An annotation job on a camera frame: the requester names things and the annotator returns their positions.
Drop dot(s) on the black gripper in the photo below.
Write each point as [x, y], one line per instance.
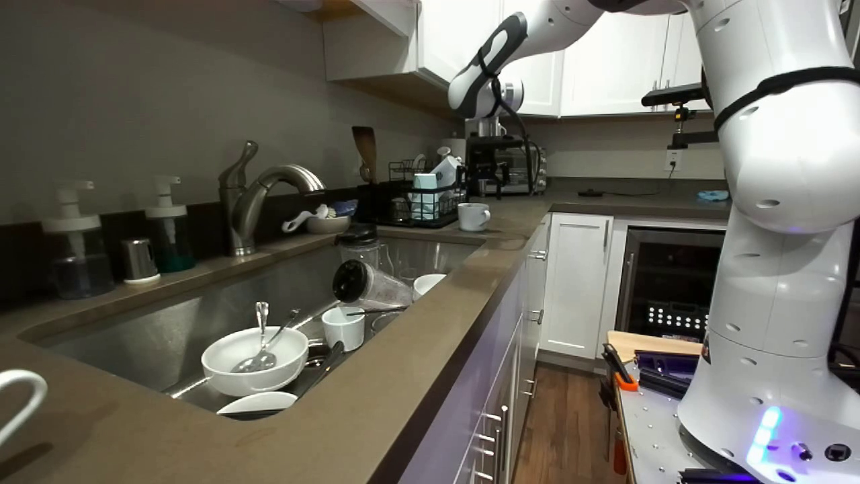
[499, 151]

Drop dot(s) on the large white mug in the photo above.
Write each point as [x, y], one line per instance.
[474, 217]

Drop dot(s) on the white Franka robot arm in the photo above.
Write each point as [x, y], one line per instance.
[788, 271]

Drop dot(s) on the stainless steel sink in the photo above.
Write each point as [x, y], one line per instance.
[163, 340]

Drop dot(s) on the small white mug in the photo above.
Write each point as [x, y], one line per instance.
[32, 392]

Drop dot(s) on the silver toaster oven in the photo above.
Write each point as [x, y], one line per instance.
[536, 166]

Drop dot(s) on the white corner cabinet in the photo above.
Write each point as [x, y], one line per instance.
[579, 285]

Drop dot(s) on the clear jar with black lid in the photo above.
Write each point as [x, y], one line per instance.
[368, 252]

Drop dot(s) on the white upper cabinet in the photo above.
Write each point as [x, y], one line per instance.
[573, 54]

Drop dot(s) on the clear glass tumbler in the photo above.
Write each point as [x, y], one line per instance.
[377, 285]

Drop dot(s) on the grey round dish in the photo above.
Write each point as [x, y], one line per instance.
[329, 224]

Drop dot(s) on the grey lower kitchen cabinet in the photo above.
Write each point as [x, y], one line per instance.
[486, 378]

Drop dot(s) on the white plastic scoop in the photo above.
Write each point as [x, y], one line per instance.
[296, 221]

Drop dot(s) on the black wine cooler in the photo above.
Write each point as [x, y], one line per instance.
[673, 279]

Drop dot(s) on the small white cup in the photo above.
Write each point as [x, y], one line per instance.
[343, 328]

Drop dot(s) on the small blue item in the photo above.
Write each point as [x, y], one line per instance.
[713, 194]

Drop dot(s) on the wooden board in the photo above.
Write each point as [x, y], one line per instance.
[654, 342]

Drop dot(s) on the curved metal faucet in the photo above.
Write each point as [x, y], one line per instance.
[245, 203]

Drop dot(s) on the metal spoon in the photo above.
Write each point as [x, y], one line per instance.
[261, 345]

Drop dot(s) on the white bowl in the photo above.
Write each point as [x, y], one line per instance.
[256, 363]

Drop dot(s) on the robot mounting platform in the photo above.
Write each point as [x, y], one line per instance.
[662, 439]

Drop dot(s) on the dark soap dispenser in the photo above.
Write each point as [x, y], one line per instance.
[169, 233]
[76, 252]

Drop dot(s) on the small metal cup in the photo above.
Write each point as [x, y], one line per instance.
[141, 263]

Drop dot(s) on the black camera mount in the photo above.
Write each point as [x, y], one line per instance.
[675, 96]

